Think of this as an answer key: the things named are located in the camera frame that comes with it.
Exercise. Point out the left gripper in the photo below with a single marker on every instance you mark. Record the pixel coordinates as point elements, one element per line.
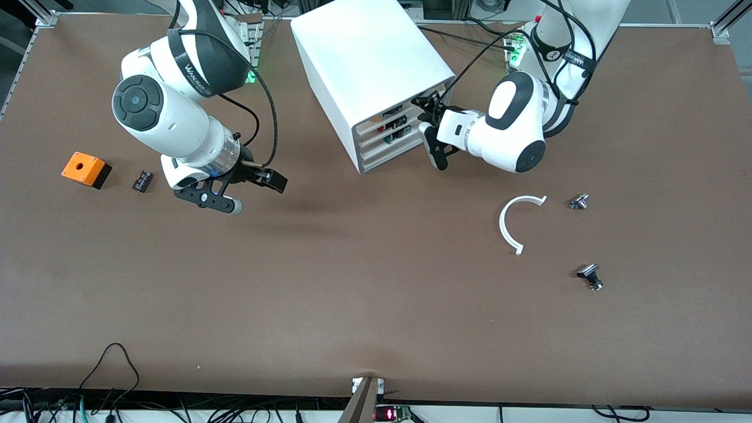
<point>429,113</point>

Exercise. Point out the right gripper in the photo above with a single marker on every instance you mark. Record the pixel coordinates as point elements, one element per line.
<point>249,165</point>

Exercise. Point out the white plastic drawer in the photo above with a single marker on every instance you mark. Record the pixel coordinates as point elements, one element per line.
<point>367,124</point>
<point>367,150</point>
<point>367,137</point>
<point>367,163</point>

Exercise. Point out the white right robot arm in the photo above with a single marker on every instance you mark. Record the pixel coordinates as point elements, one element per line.
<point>176,117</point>

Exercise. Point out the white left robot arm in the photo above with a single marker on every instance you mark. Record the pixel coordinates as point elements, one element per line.
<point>517,135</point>

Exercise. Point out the white drawer cabinet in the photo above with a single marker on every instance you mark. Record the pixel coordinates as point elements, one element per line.
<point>364,53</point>

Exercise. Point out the red and black small component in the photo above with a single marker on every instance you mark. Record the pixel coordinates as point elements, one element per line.
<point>395,123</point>

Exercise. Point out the green and black small component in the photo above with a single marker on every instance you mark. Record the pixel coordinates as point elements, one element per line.
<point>399,136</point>

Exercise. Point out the white semicircular clamp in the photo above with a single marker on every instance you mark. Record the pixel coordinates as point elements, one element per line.
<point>503,226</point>

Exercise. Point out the orange box with hole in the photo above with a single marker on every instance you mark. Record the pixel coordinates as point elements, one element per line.
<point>82,167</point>

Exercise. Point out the device with red display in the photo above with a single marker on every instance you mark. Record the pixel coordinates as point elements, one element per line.
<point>392,413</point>

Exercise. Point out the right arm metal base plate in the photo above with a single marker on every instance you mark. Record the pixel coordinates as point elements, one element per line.
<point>254,41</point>

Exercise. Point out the black square push switch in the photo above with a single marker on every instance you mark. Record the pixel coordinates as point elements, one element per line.
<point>587,271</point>

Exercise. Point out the brown post with white brackets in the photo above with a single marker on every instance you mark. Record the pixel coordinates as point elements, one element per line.
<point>359,402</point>

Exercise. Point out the aluminium frame corner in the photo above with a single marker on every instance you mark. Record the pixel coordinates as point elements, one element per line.
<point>46,17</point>
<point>721,28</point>

